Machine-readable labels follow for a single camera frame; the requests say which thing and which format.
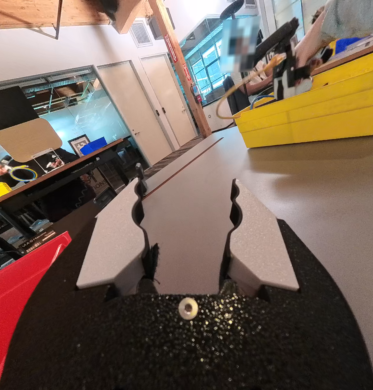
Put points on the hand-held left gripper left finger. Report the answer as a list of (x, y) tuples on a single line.
[(113, 243)]

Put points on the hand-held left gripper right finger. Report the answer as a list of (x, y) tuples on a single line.
[(259, 243)]

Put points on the yellow plastic bin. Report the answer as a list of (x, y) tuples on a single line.
[(311, 122)]

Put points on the red plastic bin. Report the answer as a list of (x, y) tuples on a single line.
[(15, 289)]

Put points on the person's right forearm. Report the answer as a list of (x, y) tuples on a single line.
[(341, 18)]

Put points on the person's right hand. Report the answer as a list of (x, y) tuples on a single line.
[(308, 56)]

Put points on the black power station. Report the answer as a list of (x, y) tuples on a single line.
[(105, 198)]

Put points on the printed floor sign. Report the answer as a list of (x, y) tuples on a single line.
[(98, 184)]

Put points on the blue plastic crate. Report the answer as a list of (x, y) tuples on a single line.
[(347, 44)]

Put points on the long wooden desk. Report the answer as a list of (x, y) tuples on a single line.
[(351, 58)]

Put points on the grey battery charger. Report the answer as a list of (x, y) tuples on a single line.
[(139, 170)]

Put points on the small blue bin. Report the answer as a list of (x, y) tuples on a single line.
[(93, 146)]

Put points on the red fire extinguisher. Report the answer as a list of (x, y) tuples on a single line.
[(197, 93)]

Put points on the framed tag picture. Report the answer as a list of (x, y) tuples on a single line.
[(78, 146)]

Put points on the white cabinet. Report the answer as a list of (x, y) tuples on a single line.
[(216, 117)]

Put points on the small yellow bin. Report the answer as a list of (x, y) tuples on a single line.
[(0, 192)]

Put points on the white door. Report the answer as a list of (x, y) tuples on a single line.
[(168, 97), (134, 115)]

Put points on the tan rounded board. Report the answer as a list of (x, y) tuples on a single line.
[(28, 140)]

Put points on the black flat panel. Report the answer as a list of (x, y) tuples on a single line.
[(9, 106)]

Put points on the wooden desk with black frame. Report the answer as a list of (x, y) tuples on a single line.
[(107, 147)]

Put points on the wooden post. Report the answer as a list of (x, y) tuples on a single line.
[(186, 91)]

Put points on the wall vent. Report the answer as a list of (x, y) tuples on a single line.
[(140, 33)]

